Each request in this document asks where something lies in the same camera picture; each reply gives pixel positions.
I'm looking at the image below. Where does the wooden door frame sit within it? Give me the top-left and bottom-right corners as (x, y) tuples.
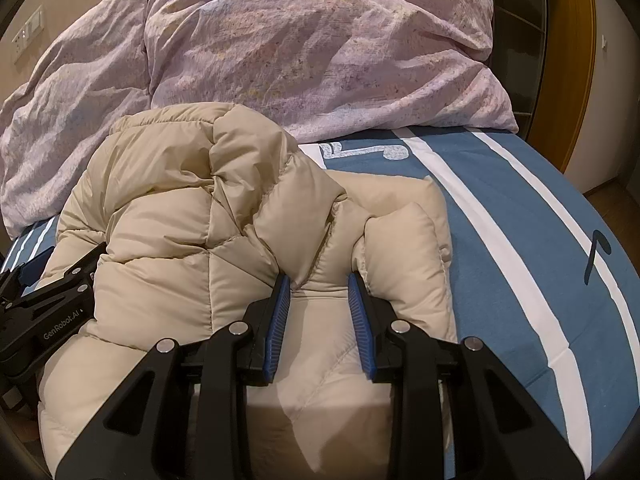
(432, 0), (599, 175)

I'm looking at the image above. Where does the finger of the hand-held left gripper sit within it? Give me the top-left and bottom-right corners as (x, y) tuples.
(36, 241), (109, 307)
(0, 254), (52, 312)

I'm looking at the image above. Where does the pink floral pillow, right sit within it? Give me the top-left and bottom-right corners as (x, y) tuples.
(0, 0), (520, 241)

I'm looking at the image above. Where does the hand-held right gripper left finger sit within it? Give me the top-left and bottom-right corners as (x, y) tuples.
(54, 273), (293, 480)

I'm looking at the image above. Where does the dark door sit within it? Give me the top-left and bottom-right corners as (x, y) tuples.
(491, 0), (547, 132)

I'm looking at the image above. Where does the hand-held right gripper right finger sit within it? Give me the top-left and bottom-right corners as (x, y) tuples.
(347, 270), (586, 480)

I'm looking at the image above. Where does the beige puffer jacket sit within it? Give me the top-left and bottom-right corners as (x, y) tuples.
(36, 102), (458, 480)

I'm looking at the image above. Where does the wall switch panel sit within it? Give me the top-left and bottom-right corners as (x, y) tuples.
(12, 5), (47, 64)

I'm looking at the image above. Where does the blue white striped bed sheet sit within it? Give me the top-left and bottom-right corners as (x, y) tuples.
(0, 127), (640, 480)

